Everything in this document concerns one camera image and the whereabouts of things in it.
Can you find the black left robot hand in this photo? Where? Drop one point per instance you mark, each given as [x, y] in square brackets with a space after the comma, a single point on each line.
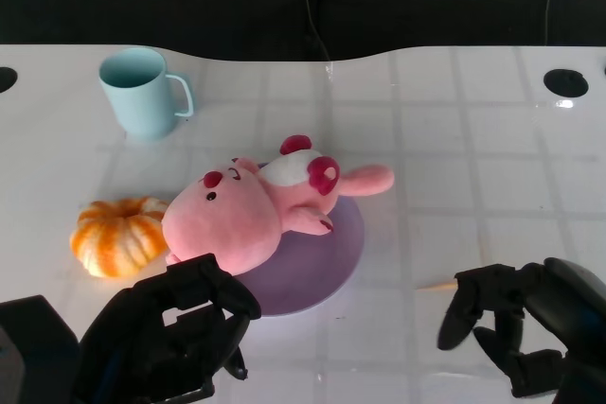
[151, 328]

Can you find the lilac round plate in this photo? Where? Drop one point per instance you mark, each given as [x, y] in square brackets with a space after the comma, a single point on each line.
[308, 271]

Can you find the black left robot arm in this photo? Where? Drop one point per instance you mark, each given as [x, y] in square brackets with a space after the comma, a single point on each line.
[33, 352]

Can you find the pink plush doll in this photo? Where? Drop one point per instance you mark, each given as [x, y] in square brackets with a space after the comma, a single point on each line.
[222, 224]

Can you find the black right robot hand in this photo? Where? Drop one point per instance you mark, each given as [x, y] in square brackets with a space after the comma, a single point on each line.
[568, 309]

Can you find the orange white striped pumpkin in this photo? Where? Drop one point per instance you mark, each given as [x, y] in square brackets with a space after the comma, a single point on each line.
[118, 238]

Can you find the small orange stick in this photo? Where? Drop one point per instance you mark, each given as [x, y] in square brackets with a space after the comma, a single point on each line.
[438, 286]

